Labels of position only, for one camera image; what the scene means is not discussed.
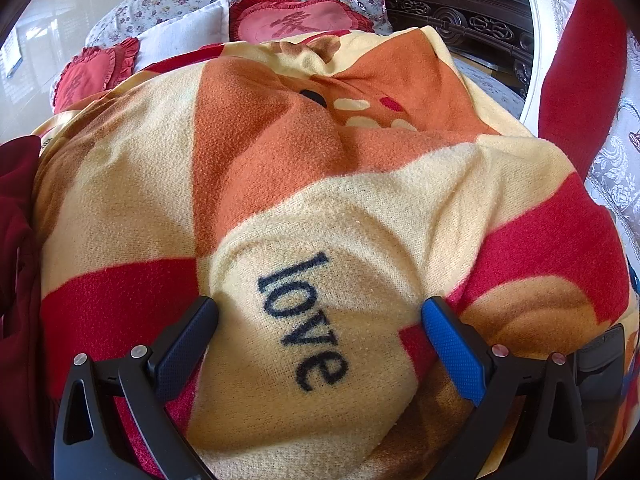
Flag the red heart cushion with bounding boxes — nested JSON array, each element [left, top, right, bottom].
[[52, 37, 140, 114], [229, 0, 373, 44]]

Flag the patchwork love fleece blanket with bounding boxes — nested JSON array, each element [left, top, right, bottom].
[[34, 27, 639, 479]]

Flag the white pillow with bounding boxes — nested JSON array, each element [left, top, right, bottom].
[[134, 0, 229, 72]]

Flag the white chair with red cloth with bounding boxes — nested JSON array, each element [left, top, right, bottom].
[[516, 0, 640, 241]]

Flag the red heart cushion left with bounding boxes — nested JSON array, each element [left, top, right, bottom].
[[52, 37, 140, 114]]

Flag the maroon fleece garment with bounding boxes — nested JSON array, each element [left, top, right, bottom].
[[1, 136, 51, 479]]

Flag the dark carved wooden headboard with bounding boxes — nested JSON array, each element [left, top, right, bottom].
[[385, 0, 535, 98]]

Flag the red heart cushion right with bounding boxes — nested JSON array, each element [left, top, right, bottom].
[[229, 0, 373, 44]]

